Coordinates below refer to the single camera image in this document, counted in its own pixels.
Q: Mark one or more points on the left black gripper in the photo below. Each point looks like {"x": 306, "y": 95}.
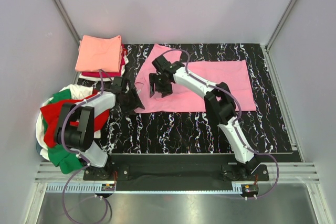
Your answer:
{"x": 135, "y": 104}

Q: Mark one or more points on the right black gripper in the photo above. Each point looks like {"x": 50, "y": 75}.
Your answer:
{"x": 153, "y": 80}

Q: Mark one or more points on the pink t shirt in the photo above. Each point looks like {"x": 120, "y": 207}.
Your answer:
{"x": 188, "y": 94}

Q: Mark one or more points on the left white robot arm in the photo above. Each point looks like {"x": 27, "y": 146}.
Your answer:
{"x": 76, "y": 123}

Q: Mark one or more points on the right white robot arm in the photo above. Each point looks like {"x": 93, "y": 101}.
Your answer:
{"x": 221, "y": 106}

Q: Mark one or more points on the folded magenta t shirt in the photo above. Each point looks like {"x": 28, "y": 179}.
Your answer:
{"x": 121, "y": 71}

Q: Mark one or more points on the folded peach t shirt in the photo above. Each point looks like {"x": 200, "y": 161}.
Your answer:
{"x": 98, "y": 53}

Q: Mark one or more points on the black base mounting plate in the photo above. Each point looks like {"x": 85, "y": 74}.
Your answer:
{"x": 231, "y": 172}

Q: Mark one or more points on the red t shirt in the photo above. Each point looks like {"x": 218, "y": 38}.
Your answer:
{"x": 51, "y": 113}

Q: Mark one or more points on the green t shirt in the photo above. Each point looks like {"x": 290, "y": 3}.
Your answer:
{"x": 67, "y": 162}

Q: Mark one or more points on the slotted cable duct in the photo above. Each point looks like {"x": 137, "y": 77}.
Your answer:
{"x": 123, "y": 188}

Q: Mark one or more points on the aluminium rail profile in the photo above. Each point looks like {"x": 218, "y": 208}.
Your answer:
{"x": 268, "y": 172}

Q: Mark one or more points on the right aluminium frame post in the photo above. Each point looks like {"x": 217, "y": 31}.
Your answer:
{"x": 290, "y": 6}

